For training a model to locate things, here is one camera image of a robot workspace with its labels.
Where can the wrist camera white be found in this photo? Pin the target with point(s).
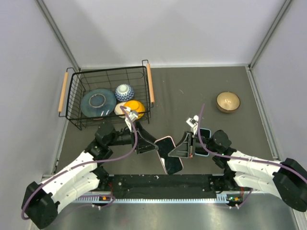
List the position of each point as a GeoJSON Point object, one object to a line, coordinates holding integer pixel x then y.
{"type": "Point", "coordinates": [193, 123]}
{"type": "Point", "coordinates": [131, 117]}

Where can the dark blue ceramic plate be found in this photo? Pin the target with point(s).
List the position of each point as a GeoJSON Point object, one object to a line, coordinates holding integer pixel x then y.
{"type": "Point", "coordinates": [98, 103]}

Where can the pink phone case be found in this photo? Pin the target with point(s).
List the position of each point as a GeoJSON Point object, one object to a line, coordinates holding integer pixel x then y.
{"type": "Point", "coordinates": [171, 165]}

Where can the cream white bowl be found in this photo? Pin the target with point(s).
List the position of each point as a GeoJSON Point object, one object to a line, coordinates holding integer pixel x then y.
{"type": "Point", "coordinates": [118, 110]}

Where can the white slotted cable duct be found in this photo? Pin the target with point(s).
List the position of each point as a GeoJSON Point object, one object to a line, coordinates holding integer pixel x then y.
{"type": "Point", "coordinates": [102, 199]}

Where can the right wooden basket handle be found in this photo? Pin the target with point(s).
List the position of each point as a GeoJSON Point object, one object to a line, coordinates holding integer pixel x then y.
{"type": "Point", "coordinates": [150, 83]}

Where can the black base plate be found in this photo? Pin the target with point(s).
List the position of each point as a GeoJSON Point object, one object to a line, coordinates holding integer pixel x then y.
{"type": "Point", "coordinates": [167, 186]}

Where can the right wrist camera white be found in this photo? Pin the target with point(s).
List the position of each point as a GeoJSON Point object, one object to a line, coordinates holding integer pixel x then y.
{"type": "Point", "coordinates": [193, 123]}

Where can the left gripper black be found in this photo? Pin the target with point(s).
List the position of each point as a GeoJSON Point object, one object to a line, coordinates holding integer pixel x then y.
{"type": "Point", "coordinates": [145, 140]}

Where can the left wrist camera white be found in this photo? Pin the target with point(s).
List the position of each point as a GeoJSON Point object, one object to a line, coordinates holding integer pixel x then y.
{"type": "Point", "coordinates": [131, 117]}

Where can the blue white patterned bowl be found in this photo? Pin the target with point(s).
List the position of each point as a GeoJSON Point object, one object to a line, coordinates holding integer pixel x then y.
{"type": "Point", "coordinates": [124, 93]}

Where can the black wire basket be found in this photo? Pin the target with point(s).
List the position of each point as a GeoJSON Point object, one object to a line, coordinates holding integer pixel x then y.
{"type": "Point", "coordinates": [82, 82]}

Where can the gold brown bowl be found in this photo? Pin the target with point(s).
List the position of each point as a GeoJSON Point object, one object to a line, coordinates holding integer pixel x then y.
{"type": "Point", "coordinates": [227, 102]}

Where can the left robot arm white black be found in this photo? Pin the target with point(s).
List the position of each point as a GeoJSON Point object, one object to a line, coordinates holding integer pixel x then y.
{"type": "Point", "coordinates": [45, 200]}

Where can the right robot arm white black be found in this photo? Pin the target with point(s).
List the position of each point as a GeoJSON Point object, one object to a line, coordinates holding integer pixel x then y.
{"type": "Point", "coordinates": [286, 179]}

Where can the wooden basket handle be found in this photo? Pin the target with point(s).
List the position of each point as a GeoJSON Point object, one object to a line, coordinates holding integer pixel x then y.
{"type": "Point", "coordinates": [63, 91]}
{"type": "Point", "coordinates": [150, 83]}

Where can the light blue phone case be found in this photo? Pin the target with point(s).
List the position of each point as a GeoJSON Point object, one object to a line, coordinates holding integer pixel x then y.
{"type": "Point", "coordinates": [209, 131]}

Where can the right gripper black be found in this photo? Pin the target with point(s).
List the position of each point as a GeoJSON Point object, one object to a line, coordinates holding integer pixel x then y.
{"type": "Point", "coordinates": [181, 149]}

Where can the left wooden basket handle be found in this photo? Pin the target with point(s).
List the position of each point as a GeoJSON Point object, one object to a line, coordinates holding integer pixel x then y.
{"type": "Point", "coordinates": [63, 91]}

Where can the yellow bowl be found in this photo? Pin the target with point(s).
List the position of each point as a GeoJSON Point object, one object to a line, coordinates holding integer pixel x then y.
{"type": "Point", "coordinates": [136, 105]}

